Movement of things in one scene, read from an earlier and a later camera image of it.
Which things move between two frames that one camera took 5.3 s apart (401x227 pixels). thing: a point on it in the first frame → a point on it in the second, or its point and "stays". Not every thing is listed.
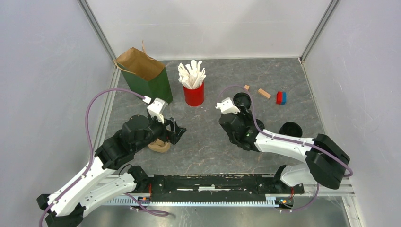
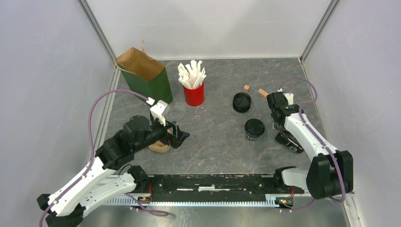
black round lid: x=242 y=98 stays
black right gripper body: x=247 y=120 → x=277 y=124
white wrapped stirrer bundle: x=191 y=75 stays
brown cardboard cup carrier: x=160 y=146 stays
